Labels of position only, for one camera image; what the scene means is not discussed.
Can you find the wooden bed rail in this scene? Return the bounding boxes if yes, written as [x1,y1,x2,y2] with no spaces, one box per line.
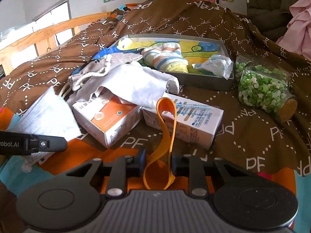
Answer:
[0,11,114,76]

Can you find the large glass jar green stars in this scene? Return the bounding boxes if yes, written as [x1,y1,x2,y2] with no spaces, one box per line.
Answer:
[237,63,298,123]

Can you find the crumpled white wrapper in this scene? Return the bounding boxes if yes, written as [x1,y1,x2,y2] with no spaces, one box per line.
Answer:
[192,55,233,80]

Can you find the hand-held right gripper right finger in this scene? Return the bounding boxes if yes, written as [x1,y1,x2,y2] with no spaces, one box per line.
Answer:
[171,154,256,198]

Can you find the white face mask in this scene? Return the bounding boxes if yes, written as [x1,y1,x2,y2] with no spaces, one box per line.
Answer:
[7,87,82,173]

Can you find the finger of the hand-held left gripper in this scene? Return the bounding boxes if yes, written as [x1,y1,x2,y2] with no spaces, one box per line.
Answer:
[25,132,68,155]

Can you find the orange elastic band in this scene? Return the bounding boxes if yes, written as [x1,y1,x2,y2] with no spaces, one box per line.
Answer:
[143,97,177,190]

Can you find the grey framed window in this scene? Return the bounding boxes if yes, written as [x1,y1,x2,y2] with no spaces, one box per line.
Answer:
[31,0,74,33]

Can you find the brown patterned blanket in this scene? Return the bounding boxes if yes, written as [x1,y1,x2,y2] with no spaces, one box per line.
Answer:
[0,0,311,190]

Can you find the striped sock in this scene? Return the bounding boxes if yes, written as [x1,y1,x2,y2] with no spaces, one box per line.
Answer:
[141,42,189,73]

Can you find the blue cloth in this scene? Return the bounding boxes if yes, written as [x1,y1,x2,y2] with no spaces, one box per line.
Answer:
[92,47,114,60]

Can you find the white box with blue print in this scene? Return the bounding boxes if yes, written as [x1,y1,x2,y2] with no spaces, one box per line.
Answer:
[142,93,224,150]

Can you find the dark green quilted jacket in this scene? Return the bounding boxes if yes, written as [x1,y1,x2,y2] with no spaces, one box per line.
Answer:
[245,0,302,42]

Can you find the small glass jar green stars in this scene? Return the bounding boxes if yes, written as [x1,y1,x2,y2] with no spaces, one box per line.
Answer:
[234,55,253,78]

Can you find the grey tray with colourful lining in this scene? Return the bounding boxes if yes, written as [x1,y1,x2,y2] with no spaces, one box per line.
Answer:
[114,34,235,92]

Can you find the white cloth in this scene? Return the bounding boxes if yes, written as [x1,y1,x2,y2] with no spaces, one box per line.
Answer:
[67,61,180,110]

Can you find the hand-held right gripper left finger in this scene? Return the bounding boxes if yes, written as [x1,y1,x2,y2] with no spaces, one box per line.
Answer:
[64,148,147,198]

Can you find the pink garment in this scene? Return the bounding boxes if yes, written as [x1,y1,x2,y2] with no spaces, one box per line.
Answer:
[276,0,311,61]

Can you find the grey drawstring pouch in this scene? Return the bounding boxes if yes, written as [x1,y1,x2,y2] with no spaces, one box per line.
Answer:
[68,53,144,92]

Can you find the white box with orange label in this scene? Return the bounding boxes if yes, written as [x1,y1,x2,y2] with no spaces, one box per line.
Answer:
[72,93,143,149]

